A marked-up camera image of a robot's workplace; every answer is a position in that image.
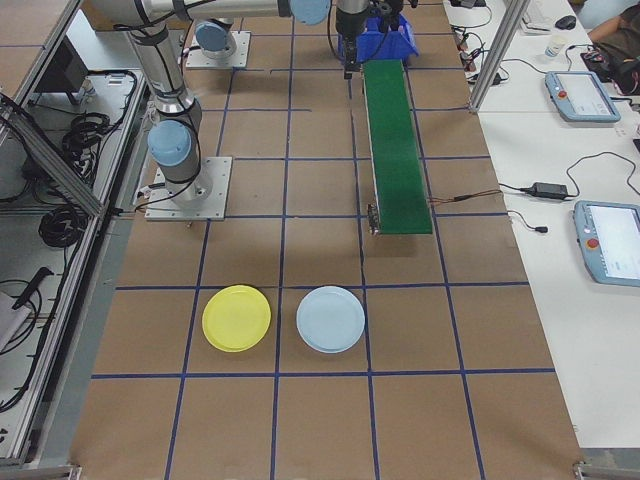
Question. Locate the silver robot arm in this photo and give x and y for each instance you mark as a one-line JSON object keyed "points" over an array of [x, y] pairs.
{"points": [[165, 75], [212, 35]]}

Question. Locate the light blue round plate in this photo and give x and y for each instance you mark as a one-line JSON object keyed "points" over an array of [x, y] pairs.
{"points": [[330, 320]]}

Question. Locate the yellow round plate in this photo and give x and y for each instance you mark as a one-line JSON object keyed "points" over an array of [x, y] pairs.
{"points": [[235, 317]]}

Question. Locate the blue plastic storage bin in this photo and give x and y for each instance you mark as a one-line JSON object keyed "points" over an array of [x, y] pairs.
{"points": [[400, 45]]}

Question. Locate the green conveyor belt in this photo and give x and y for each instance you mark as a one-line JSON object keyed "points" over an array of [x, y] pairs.
{"points": [[395, 150]]}

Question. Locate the brown circuit board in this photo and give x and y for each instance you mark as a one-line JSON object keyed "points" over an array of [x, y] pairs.
{"points": [[467, 58], [459, 37]]}

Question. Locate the small black box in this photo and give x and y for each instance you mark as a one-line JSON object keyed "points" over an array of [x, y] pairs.
{"points": [[497, 77]]}

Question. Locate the white paper cup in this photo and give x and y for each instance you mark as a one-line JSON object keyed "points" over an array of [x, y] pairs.
{"points": [[555, 47]]}

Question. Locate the black computer mouse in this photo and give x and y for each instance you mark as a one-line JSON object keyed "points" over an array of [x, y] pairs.
{"points": [[566, 21]]}

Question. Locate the light blue teach pendant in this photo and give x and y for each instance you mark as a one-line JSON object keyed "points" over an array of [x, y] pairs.
{"points": [[607, 242], [582, 95]]}

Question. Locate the black power adapter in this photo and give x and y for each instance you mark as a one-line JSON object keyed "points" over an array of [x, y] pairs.
{"points": [[550, 189]]}

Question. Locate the seated person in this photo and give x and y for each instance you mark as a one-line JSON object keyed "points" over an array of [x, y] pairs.
{"points": [[620, 65]]}

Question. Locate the large black box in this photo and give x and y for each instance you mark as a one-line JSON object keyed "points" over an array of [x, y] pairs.
{"points": [[70, 70]]}

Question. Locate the grey cloth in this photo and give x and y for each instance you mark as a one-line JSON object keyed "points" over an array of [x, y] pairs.
{"points": [[12, 320]]}

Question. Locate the aluminium table edge bar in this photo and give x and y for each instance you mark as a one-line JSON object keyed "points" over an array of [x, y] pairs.
{"points": [[607, 468], [40, 471]]}

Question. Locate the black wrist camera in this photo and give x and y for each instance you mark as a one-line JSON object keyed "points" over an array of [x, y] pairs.
{"points": [[387, 10]]}

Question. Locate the white square base plate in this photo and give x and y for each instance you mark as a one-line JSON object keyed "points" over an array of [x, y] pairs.
{"points": [[242, 60], [217, 200]]}

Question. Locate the aluminium profile post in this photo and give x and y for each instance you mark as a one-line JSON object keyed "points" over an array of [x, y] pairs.
{"points": [[492, 60]]}

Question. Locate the V-shaped metal bar frame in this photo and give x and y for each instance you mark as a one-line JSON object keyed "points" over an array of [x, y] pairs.
{"points": [[55, 160]]}

